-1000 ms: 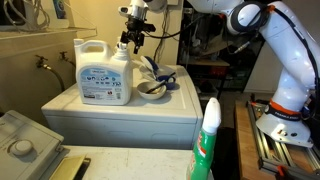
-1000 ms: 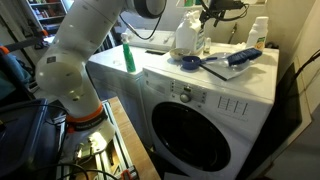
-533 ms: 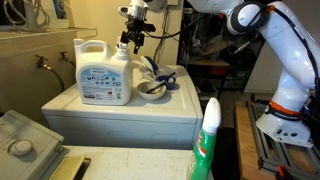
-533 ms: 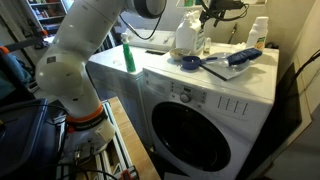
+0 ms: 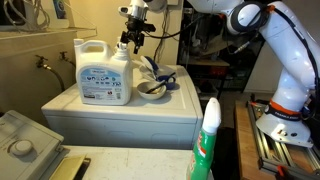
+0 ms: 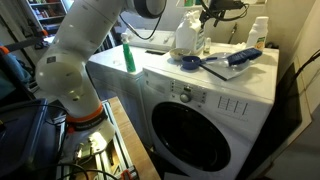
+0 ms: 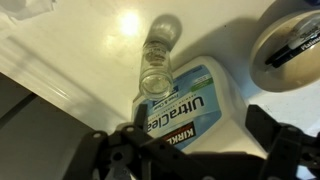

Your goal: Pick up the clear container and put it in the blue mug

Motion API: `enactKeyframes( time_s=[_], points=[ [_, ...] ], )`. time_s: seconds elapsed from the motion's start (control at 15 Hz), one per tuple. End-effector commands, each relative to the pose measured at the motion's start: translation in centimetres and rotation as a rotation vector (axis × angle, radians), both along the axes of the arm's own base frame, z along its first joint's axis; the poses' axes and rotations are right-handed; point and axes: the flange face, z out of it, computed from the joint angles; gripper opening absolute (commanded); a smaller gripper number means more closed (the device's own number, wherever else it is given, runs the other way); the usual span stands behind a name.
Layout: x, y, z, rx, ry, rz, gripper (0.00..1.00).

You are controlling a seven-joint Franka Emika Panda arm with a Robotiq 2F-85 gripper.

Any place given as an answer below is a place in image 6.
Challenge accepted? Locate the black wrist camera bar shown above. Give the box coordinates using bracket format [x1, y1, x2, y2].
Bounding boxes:
[208, 0, 246, 11]

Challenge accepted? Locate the green spray bottle white nozzle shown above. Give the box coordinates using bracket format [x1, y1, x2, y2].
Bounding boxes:
[120, 32, 137, 73]

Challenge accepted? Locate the black wall cable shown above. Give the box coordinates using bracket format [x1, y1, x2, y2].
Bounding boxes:
[293, 49, 320, 81]

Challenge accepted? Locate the white top-load washer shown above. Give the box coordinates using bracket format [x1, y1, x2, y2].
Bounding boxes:
[85, 28, 176, 148]

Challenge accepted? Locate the small orange clamp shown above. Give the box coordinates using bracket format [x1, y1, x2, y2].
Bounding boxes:
[120, 169, 136, 180]

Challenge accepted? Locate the aluminium mounting frame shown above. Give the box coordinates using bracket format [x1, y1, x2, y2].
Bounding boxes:
[54, 99, 139, 180]

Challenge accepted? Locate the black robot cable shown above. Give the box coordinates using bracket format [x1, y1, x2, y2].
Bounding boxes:
[119, 9, 168, 41]

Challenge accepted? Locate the black bar clamp orange handle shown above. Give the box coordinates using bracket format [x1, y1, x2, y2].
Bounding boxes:
[0, 29, 49, 56]

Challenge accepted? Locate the beige ceramic bowl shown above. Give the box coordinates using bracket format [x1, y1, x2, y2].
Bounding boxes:
[169, 47, 192, 62]

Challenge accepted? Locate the blue hand brush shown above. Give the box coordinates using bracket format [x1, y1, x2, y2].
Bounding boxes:
[199, 47, 263, 67]

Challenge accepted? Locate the white shelf with items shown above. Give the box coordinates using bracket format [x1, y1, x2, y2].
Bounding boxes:
[23, 0, 73, 34]

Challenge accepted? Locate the clear cylindrical container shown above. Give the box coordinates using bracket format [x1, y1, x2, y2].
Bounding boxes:
[203, 37, 212, 56]

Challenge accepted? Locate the dark blue plastic bin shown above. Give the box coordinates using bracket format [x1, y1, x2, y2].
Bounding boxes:
[0, 98, 56, 178]

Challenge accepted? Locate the large white detergent jug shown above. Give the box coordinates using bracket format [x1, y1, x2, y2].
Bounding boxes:
[174, 9, 206, 56]

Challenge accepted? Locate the metal wall faucet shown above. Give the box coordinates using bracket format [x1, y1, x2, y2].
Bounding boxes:
[229, 22, 240, 44]

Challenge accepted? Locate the white front-load washing machine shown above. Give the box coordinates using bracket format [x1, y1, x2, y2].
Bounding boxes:
[141, 41, 280, 180]

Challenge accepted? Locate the white bottle orange label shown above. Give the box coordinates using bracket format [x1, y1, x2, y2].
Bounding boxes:
[245, 15, 270, 52]

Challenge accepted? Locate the wooden table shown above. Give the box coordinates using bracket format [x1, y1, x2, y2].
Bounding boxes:
[108, 96, 162, 180]

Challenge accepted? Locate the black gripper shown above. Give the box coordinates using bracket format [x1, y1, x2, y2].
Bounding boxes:
[213, 7, 232, 28]

